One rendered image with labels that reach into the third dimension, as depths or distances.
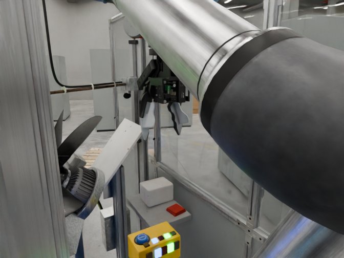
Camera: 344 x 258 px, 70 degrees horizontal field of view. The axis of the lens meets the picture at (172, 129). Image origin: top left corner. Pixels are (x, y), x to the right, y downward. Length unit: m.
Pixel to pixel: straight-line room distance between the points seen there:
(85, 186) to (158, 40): 0.97
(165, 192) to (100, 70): 5.21
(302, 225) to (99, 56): 6.27
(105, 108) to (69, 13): 7.63
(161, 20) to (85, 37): 12.96
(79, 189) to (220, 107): 1.04
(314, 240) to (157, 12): 0.28
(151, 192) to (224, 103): 1.31
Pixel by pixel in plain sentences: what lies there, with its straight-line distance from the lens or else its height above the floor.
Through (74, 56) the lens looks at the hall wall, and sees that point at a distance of 13.22.
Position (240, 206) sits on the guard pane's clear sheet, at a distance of 1.17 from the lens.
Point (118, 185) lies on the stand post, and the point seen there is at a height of 1.06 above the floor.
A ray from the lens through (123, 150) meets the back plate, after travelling 1.21.
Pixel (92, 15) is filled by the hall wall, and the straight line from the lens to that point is 13.31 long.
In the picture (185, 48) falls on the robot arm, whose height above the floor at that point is 1.66.
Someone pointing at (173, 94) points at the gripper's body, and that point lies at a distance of 0.55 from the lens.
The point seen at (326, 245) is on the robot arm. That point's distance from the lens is 0.32.
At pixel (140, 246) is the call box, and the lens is 0.90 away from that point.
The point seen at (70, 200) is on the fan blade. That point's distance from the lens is 0.97.
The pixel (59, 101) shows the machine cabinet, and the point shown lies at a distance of 8.21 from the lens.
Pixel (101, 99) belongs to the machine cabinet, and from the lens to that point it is 6.49.
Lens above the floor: 1.64
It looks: 14 degrees down
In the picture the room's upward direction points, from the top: straight up
